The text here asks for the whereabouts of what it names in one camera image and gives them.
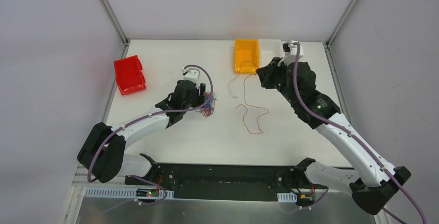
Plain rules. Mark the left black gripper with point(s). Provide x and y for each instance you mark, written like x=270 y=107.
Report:
x=200 y=96

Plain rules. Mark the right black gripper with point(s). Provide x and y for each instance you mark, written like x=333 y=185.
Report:
x=266 y=76

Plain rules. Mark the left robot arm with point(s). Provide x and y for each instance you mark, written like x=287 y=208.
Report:
x=103 y=152

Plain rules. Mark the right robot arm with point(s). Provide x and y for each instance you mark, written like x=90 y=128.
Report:
x=372 y=181

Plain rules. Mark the white plastic bin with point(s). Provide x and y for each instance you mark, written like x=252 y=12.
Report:
x=268 y=49

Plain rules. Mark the orange plastic bin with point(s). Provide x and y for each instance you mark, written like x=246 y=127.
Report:
x=246 y=56

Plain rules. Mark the red plastic bin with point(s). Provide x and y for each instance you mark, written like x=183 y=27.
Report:
x=128 y=75

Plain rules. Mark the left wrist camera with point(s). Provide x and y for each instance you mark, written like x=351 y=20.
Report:
x=191 y=74

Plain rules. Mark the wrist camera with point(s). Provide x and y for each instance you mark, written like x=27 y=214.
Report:
x=291 y=50
x=191 y=74

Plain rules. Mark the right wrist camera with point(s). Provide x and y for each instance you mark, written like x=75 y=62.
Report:
x=291 y=50

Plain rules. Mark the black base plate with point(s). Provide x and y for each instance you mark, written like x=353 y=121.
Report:
x=227 y=182

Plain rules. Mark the left white cable duct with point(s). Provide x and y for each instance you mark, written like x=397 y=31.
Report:
x=127 y=193

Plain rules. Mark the white cable duct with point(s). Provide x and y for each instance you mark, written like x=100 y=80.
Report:
x=287 y=197
x=127 y=193

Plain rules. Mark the right white cable duct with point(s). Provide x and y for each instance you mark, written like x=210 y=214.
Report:
x=287 y=197

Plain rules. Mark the aluminium frame rail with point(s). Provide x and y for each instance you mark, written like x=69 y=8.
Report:
x=80 y=179

